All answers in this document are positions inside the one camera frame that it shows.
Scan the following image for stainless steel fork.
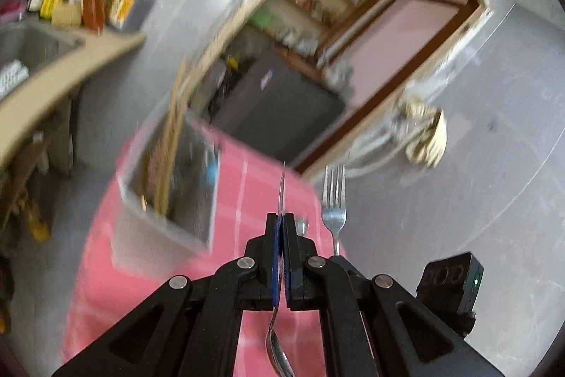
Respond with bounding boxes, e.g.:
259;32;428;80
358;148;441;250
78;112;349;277
322;165;347;255

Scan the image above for stainless steel spoon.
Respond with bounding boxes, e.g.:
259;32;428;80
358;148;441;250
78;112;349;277
265;165;295;377

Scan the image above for blue handled utensil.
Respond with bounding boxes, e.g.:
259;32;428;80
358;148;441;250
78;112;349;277
205;147;219;188

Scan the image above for wooden chopstick with blue tip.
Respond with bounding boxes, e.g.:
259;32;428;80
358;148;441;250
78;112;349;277
153;57;187;215

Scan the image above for pink plaid tablecloth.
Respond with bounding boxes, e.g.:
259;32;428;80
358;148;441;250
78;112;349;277
61;129;332;376

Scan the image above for white perforated utensil holder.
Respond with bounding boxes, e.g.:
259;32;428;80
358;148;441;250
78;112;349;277
116;108;219;252

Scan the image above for cream rubber gloves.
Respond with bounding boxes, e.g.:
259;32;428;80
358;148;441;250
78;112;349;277
398;96;447;169

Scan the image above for dark grey cabinet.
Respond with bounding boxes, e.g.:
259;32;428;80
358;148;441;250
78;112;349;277
211;49;346;165

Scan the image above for green box on shelf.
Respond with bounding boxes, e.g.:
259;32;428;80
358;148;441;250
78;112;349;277
247;8;275;30

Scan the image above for stainless steel sink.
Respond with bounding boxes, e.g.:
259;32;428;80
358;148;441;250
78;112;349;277
0;20;84;100

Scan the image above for white hose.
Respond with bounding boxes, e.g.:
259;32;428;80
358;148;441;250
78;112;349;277
308;111;426;181

